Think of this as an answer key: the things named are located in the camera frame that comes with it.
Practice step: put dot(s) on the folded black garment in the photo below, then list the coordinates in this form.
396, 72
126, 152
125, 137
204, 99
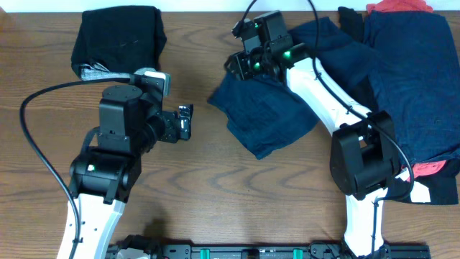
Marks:
116, 41

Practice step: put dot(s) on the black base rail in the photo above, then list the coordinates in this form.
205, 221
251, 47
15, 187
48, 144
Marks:
137, 246

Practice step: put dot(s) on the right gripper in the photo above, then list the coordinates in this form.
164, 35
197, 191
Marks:
241, 70

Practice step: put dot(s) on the black garment in pile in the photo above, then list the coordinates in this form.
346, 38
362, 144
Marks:
435, 182

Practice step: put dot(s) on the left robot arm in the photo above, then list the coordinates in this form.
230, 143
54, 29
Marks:
131, 121

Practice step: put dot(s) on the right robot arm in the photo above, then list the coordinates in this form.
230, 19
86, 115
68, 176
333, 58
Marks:
363, 158

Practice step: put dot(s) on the navy garment in pile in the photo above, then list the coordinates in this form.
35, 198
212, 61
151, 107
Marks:
416, 81

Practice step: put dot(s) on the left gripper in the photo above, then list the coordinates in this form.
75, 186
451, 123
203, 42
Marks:
175, 125

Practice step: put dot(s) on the navy blue shorts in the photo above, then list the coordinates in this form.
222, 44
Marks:
264, 115

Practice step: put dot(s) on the red garment in pile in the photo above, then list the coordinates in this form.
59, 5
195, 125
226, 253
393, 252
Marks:
399, 6

